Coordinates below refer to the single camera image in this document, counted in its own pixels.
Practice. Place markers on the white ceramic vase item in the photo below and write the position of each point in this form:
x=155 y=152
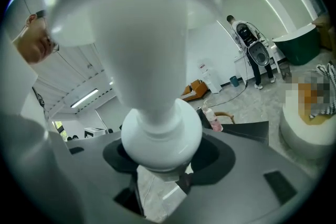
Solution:
x=147 y=60

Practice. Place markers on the white round pouf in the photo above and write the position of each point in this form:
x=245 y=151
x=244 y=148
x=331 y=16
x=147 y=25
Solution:
x=302 y=136

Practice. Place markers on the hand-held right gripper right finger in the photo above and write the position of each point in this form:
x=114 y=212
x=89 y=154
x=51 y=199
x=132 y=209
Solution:
x=249 y=165

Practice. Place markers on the teal waste bin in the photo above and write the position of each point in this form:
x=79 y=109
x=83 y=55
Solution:
x=234 y=81

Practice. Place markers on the white cabinet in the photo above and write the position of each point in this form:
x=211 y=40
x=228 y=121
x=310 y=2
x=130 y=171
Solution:
x=242 y=68

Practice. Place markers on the pink soap bottle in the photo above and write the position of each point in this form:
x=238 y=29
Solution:
x=214 y=119

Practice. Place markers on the person's black glasses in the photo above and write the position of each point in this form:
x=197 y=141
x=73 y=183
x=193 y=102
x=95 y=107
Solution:
x=52 y=46

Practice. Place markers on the person's white shirt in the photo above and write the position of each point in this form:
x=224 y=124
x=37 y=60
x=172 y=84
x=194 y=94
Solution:
x=23 y=139

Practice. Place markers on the wooden chair back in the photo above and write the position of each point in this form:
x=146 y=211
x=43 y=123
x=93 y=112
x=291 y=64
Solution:
x=225 y=114

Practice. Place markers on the long ceiling light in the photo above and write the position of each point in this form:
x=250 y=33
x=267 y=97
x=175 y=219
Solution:
x=84 y=98

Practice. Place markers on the dark green bathtub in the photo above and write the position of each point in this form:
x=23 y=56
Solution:
x=299 y=46

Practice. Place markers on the clear waste bin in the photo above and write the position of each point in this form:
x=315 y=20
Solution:
x=284 y=70

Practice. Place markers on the white printer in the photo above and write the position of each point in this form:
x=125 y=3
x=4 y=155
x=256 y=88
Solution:
x=94 y=132

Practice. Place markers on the white water dispenser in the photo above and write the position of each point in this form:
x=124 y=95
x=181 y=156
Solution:
x=211 y=78

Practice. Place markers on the black sink counter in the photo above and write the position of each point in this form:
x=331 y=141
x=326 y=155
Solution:
x=249 y=132

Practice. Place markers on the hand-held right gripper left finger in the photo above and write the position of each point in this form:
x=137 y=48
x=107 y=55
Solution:
x=92 y=165

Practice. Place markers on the black white striped cloth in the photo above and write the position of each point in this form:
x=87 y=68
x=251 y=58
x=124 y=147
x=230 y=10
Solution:
x=328 y=73

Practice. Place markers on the person's head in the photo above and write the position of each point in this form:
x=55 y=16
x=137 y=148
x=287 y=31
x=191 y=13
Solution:
x=34 y=44

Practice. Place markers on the orange brown lounge chair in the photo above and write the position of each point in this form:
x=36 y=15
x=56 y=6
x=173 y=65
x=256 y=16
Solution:
x=195 y=90

